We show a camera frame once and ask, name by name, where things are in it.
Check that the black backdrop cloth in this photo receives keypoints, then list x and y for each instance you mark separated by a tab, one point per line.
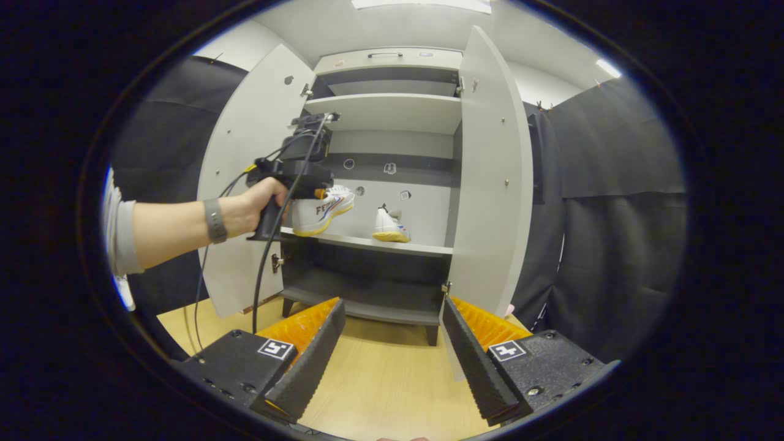
165	135
612	214

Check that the large ceiling light panel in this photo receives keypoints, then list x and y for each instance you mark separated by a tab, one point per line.
422	5

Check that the grey shirt sleeve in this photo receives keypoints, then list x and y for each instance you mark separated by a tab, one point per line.
125	239

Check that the white shoe cabinet door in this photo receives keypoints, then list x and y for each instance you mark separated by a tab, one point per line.
257	135
490	214

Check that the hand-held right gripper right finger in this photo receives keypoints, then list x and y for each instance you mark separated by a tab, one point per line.
478	367

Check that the white shoe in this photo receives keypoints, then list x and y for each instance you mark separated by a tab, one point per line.
389	228
321	214

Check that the pink cloth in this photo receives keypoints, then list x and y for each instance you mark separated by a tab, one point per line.
509	311

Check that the grey wrist band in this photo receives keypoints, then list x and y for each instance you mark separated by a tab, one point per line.
215	220

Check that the small ceiling light panel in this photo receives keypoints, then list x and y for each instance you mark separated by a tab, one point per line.
608	68

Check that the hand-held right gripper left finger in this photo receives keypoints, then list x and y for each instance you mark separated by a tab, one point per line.
306	367

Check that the grey white shoe cabinet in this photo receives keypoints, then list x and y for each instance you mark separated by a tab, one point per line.
392	110

